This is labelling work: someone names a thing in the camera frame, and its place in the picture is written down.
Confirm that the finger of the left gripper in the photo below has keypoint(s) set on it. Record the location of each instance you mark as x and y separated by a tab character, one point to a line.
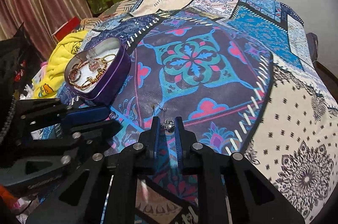
85	115

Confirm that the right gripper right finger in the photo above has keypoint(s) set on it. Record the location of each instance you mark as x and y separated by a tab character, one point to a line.
230	188

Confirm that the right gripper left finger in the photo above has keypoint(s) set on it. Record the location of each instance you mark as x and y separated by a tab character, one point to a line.
103	189

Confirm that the purple heart-shaped tin box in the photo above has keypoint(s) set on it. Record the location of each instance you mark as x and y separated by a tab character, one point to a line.
101	86

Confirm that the small silver earring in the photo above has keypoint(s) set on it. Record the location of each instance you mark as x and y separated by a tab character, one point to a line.
169	125

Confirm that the clear crystal jewelry piece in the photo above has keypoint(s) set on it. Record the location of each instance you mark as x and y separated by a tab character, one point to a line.
93	63

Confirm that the yellow duck blanket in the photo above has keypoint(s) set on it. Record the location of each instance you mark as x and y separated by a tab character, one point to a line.
65	50

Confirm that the red white box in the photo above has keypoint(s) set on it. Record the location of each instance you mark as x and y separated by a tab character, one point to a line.
66	28

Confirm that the striped patchwork quilt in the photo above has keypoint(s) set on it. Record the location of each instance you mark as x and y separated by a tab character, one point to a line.
116	10

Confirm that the blue patchwork bedspread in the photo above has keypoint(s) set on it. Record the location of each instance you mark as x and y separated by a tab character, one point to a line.
240	74

